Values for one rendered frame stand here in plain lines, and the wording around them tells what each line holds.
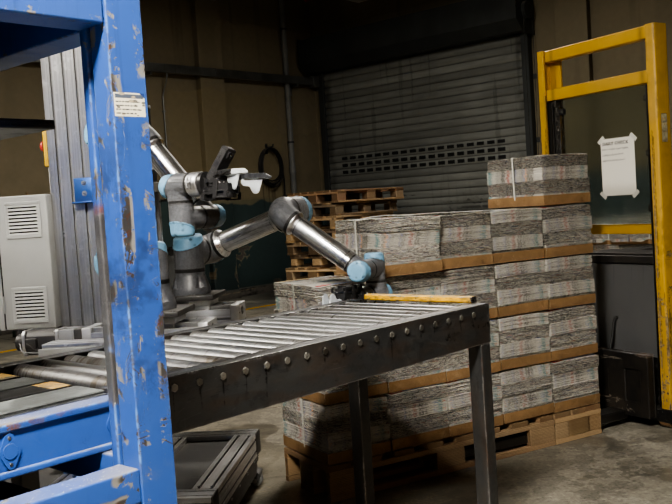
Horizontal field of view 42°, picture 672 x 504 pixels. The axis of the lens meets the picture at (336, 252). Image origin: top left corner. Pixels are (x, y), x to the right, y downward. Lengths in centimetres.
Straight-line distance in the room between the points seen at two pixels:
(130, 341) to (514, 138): 960
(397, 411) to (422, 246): 66
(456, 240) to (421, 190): 805
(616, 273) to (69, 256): 270
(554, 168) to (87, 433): 280
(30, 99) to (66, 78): 694
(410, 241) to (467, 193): 783
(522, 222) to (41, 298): 200
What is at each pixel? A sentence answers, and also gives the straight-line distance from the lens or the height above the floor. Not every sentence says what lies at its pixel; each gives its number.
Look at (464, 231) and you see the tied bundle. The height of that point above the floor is 98.
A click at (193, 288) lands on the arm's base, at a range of 343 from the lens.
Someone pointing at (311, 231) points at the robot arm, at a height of 104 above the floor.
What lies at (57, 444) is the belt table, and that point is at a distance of 167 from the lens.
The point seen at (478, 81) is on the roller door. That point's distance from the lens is 1124.
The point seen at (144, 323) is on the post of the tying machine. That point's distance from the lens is 155.
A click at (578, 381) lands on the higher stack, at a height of 26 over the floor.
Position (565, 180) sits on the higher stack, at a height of 117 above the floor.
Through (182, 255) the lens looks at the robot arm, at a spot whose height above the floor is 97.
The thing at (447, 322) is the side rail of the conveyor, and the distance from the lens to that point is 255.
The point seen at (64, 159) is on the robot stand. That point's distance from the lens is 325.
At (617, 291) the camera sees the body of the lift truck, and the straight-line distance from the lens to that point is 466.
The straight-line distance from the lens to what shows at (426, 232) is 353.
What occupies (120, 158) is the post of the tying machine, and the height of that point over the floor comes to 123.
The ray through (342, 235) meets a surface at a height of 100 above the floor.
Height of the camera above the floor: 113
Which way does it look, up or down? 3 degrees down
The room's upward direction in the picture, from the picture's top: 4 degrees counter-clockwise
